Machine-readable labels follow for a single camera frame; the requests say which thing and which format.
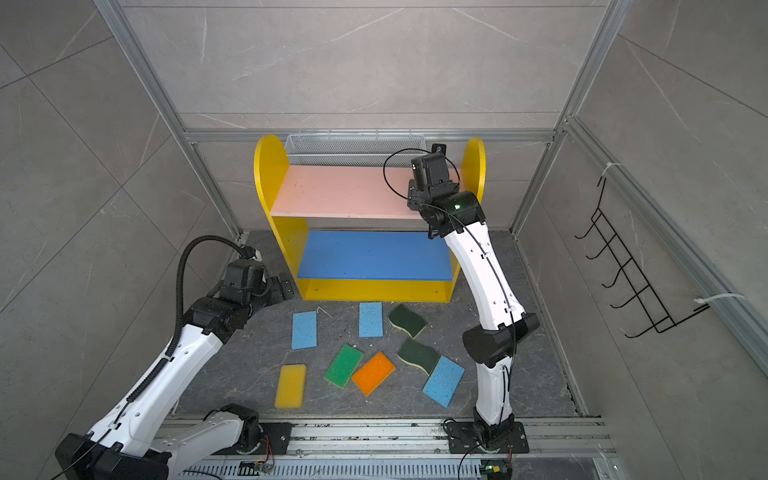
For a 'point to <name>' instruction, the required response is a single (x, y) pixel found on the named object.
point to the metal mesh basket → (355, 148)
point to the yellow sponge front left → (290, 387)
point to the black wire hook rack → (650, 305)
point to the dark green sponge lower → (420, 355)
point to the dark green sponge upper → (404, 318)
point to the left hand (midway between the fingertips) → (274, 277)
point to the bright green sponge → (343, 366)
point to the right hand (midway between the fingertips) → (430, 187)
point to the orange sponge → (373, 374)
